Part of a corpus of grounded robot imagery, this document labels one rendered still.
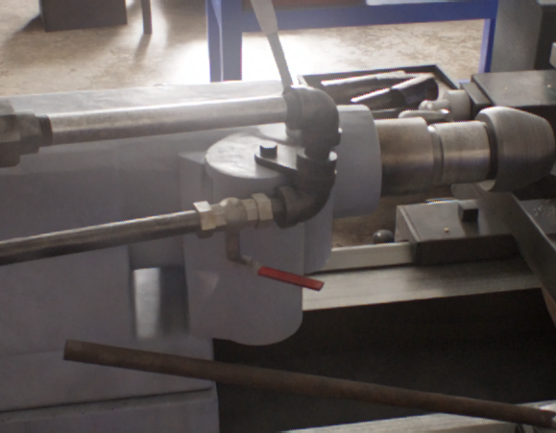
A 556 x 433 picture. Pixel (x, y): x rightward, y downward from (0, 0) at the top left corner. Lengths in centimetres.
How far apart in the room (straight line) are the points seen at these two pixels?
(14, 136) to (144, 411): 34
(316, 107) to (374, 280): 51
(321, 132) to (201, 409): 30
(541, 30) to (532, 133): 137
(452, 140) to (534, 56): 142
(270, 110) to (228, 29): 200
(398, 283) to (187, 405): 42
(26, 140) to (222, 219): 18
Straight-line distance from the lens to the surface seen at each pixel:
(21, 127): 63
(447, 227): 124
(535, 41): 233
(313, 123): 72
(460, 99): 124
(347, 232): 287
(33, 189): 82
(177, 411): 87
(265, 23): 82
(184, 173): 81
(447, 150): 92
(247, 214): 73
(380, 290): 118
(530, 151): 94
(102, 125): 65
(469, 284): 121
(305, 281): 73
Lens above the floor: 152
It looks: 31 degrees down
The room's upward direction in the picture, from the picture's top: straight up
